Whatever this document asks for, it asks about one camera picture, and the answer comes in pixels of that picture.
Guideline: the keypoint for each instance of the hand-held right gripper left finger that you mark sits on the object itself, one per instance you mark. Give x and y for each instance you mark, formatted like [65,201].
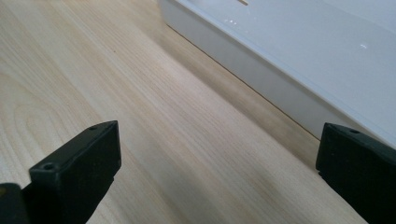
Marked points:
[74,168]

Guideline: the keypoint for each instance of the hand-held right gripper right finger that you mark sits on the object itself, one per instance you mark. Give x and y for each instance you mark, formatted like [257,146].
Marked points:
[358,165]

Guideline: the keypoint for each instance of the white plastic tray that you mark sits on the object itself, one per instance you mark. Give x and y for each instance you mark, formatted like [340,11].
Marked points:
[299,53]

